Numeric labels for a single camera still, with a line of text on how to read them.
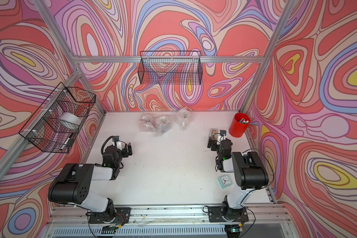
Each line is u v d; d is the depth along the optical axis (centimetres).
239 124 98
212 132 101
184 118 104
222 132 82
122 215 73
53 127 73
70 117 74
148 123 101
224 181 82
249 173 48
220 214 73
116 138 80
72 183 46
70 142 72
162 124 101
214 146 87
